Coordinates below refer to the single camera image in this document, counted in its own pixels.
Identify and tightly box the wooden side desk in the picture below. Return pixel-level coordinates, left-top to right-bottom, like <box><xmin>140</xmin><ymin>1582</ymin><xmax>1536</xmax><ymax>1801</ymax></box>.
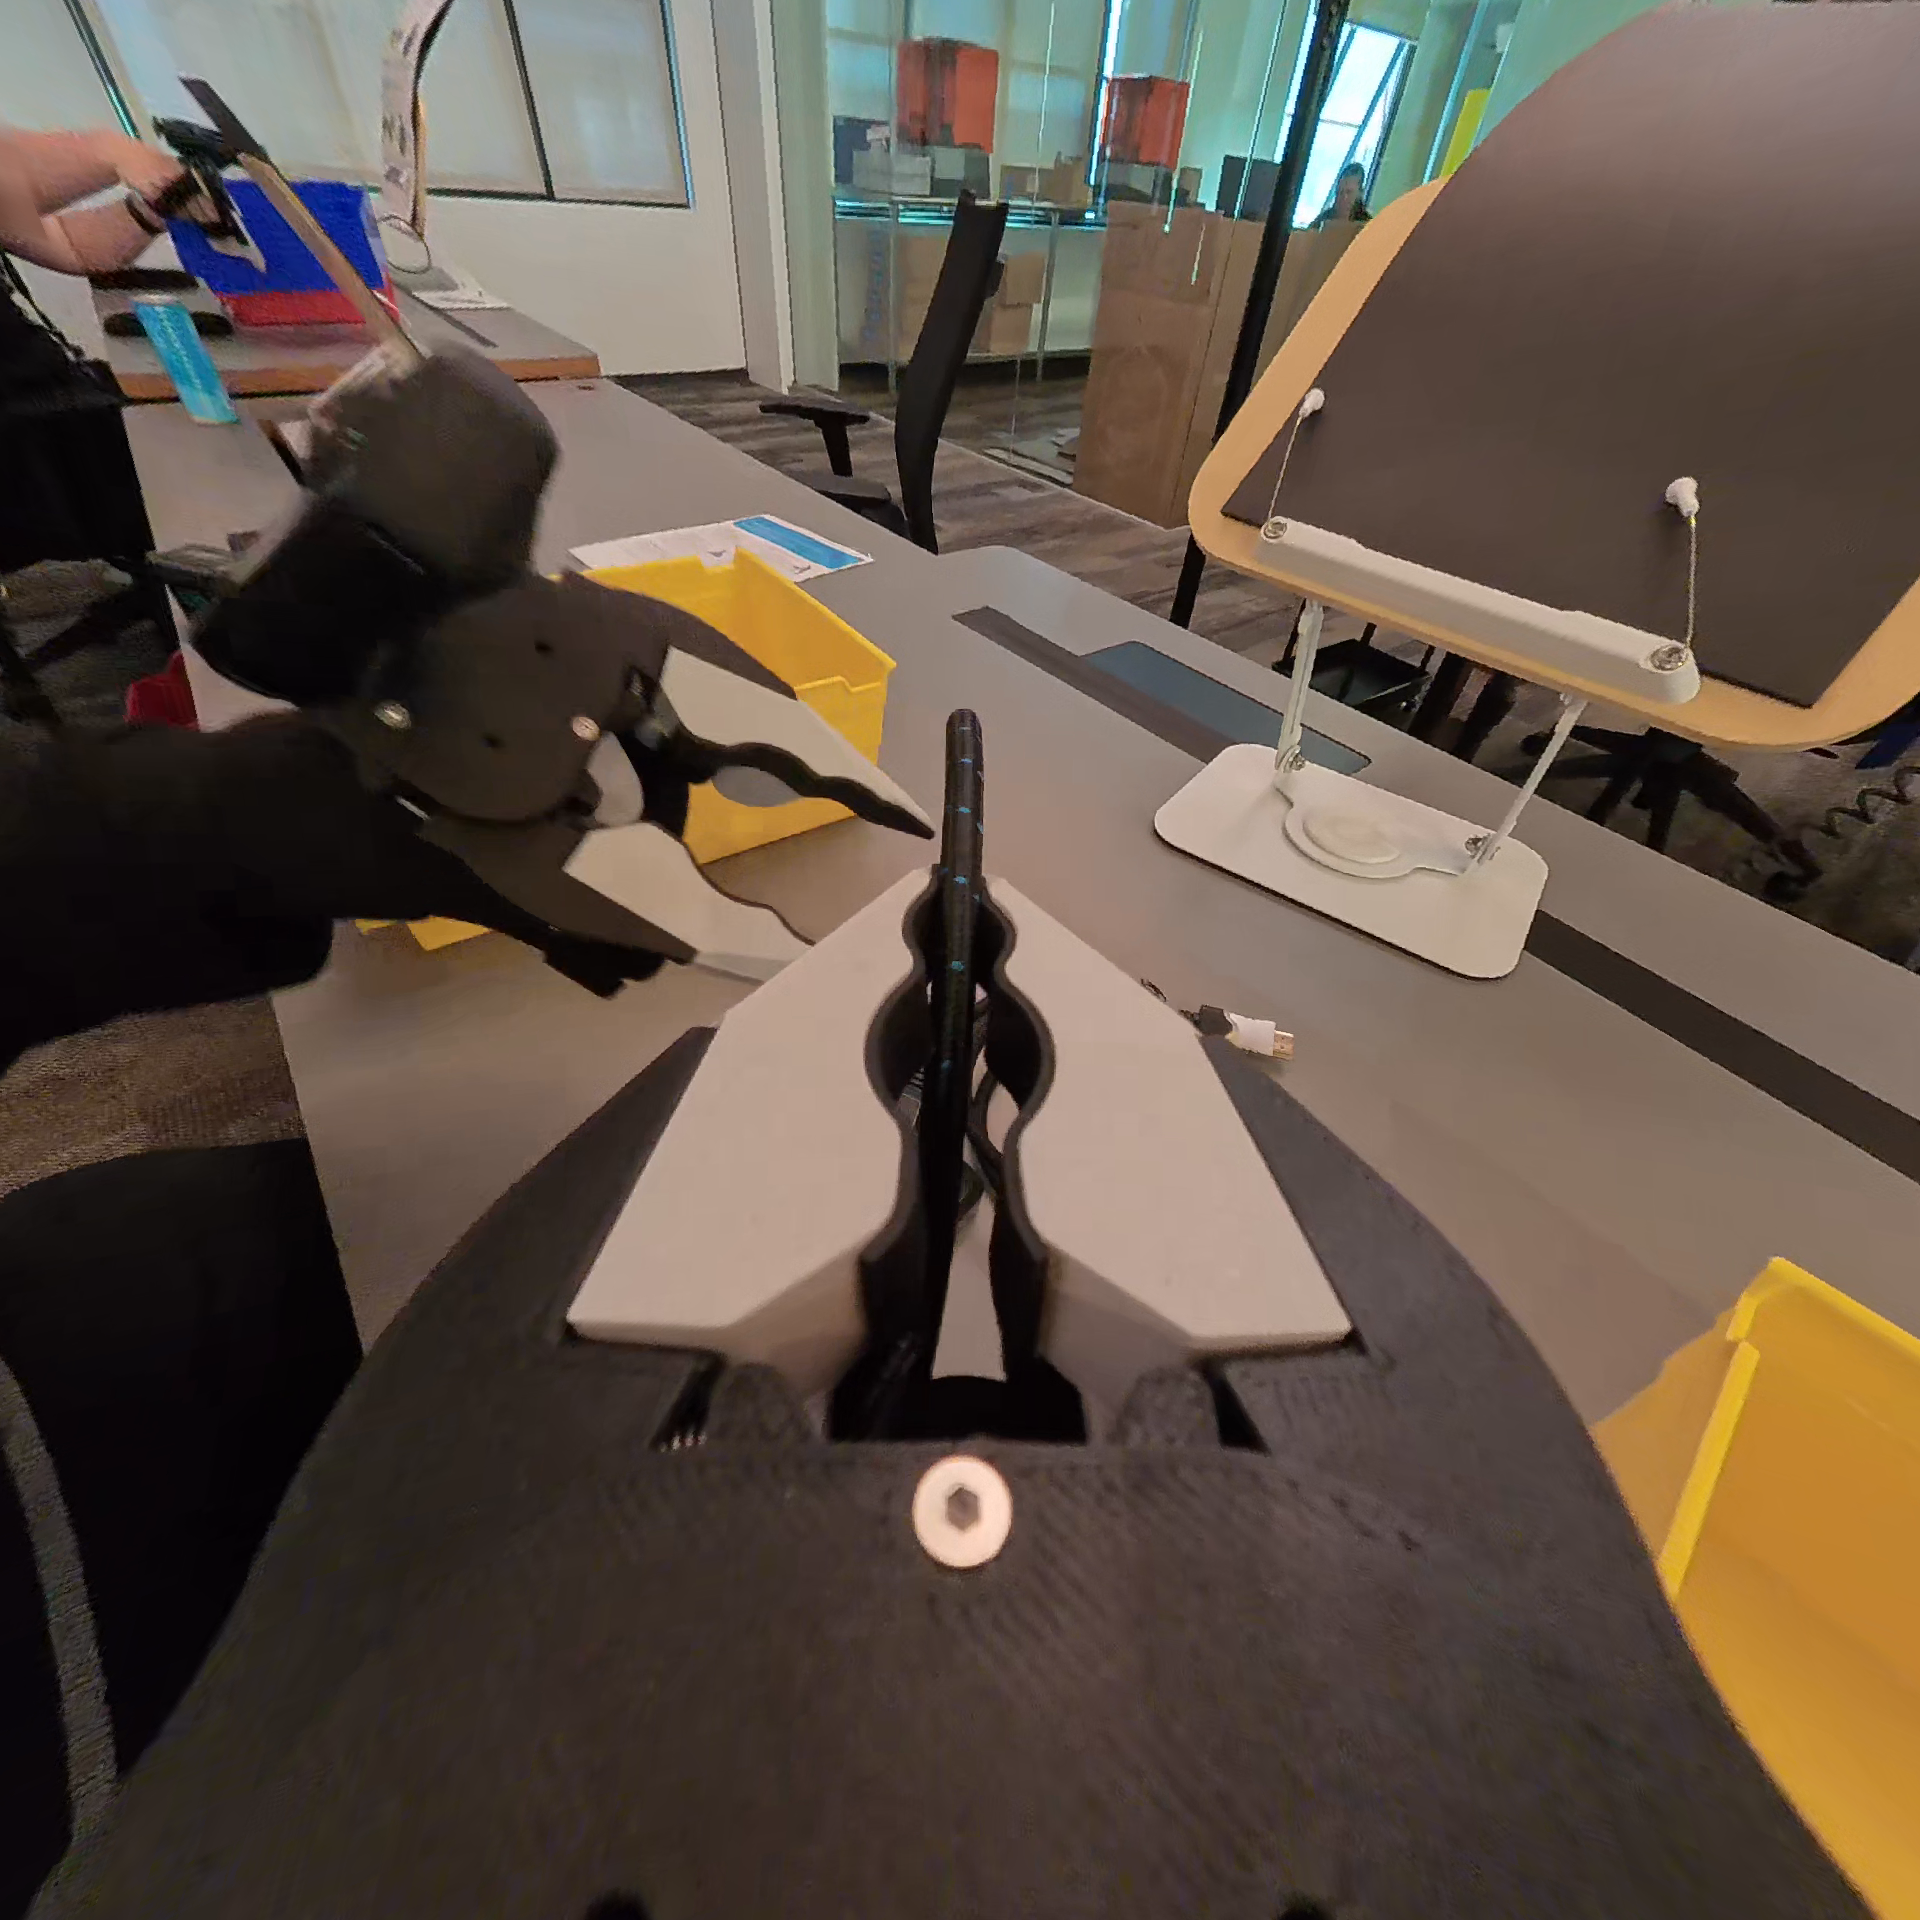
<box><xmin>89</xmin><ymin>270</ymin><xmax>601</xmax><ymax>406</ymax></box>

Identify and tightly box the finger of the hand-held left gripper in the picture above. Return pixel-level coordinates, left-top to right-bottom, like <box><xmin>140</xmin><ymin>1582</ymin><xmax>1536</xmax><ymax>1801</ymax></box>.
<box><xmin>557</xmin><ymin>817</ymin><xmax>825</xmax><ymax>990</ymax></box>
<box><xmin>622</xmin><ymin>596</ymin><xmax>937</xmax><ymax>847</ymax></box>

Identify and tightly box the black mesh office chair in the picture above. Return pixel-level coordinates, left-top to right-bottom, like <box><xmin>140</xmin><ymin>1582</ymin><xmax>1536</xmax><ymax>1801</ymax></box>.
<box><xmin>756</xmin><ymin>192</ymin><xmax>1014</xmax><ymax>559</ymax></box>

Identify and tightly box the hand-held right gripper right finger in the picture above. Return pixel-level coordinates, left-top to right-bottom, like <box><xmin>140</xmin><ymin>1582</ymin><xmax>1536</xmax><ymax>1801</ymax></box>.
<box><xmin>976</xmin><ymin>874</ymin><xmax>1354</xmax><ymax>1403</ymax></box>

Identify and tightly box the teal packet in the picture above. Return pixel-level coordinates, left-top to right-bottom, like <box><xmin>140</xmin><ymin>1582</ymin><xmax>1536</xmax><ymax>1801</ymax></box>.
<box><xmin>133</xmin><ymin>292</ymin><xmax>242</xmax><ymax>430</ymax></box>

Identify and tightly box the person's left hand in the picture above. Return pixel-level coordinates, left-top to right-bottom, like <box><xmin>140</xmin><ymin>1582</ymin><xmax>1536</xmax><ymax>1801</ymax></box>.
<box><xmin>150</xmin><ymin>704</ymin><xmax>703</xmax><ymax>1025</ymax></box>

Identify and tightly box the white stand with wooden board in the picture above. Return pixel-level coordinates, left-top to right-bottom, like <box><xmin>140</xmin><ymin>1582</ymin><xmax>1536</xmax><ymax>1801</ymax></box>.
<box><xmin>1154</xmin><ymin>0</ymin><xmax>1920</xmax><ymax>986</ymax></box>

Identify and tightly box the white blue paper sheet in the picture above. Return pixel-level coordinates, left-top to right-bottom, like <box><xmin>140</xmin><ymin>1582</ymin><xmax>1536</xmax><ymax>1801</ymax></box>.
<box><xmin>566</xmin><ymin>512</ymin><xmax>876</xmax><ymax>587</ymax></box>

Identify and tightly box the printed paper strip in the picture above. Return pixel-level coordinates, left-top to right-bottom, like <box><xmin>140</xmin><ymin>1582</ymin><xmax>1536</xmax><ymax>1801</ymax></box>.
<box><xmin>376</xmin><ymin>0</ymin><xmax>458</xmax><ymax>234</ymax></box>

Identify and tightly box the large cardboard box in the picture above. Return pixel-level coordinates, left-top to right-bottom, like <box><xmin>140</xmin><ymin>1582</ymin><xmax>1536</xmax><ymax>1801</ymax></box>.
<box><xmin>1071</xmin><ymin>200</ymin><xmax>1360</xmax><ymax>530</ymax></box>

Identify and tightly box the black vertical pole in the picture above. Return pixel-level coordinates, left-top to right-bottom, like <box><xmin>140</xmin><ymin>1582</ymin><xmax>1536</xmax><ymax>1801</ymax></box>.
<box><xmin>1167</xmin><ymin>0</ymin><xmax>1352</xmax><ymax>633</ymax></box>

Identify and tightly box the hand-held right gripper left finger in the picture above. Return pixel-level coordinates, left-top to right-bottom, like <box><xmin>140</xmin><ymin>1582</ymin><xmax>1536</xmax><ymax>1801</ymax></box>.
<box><xmin>564</xmin><ymin>866</ymin><xmax>943</xmax><ymax>1403</ymax></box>

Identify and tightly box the black coiled cable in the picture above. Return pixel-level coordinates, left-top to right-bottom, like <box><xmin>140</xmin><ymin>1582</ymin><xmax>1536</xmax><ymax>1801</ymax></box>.
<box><xmin>1822</xmin><ymin>756</ymin><xmax>1920</xmax><ymax>865</ymax></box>

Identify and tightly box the orange resin printer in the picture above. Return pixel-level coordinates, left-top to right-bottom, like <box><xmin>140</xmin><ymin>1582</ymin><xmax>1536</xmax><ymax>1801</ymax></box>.
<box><xmin>1098</xmin><ymin>76</ymin><xmax>1198</xmax><ymax>175</ymax></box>
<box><xmin>896</xmin><ymin>38</ymin><xmax>1001</xmax><ymax>154</ymax></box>

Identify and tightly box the yellow plastic bin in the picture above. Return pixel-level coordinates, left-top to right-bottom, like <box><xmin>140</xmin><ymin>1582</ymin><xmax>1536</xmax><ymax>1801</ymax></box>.
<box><xmin>1591</xmin><ymin>1257</ymin><xmax>1920</xmax><ymax>1920</ymax></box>
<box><xmin>357</xmin><ymin>551</ymin><xmax>897</xmax><ymax>956</ymax></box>

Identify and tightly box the teal desk hatch cover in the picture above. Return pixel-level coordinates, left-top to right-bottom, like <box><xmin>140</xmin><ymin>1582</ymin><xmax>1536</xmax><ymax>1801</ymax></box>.
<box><xmin>1084</xmin><ymin>640</ymin><xmax>1374</xmax><ymax>779</ymax></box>

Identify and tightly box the blue plastic bin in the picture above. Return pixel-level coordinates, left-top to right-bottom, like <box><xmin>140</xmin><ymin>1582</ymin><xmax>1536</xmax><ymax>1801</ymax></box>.
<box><xmin>162</xmin><ymin>180</ymin><xmax>394</xmax><ymax>303</ymax></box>

